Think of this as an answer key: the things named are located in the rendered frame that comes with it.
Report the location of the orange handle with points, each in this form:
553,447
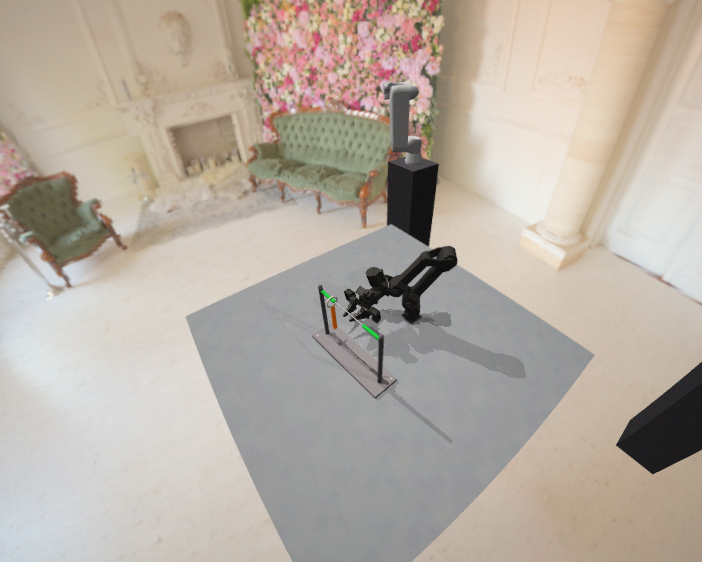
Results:
333,314

